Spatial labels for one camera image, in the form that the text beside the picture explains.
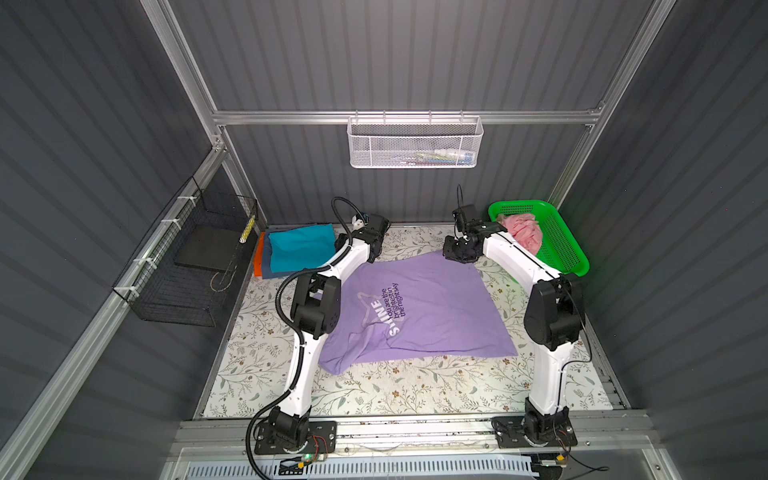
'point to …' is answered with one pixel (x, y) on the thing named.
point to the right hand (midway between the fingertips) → (450, 254)
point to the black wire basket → (186, 273)
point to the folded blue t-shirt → (267, 266)
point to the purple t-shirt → (430, 306)
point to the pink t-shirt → (525, 229)
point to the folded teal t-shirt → (301, 248)
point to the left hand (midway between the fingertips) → (344, 244)
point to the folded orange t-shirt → (258, 256)
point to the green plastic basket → (559, 249)
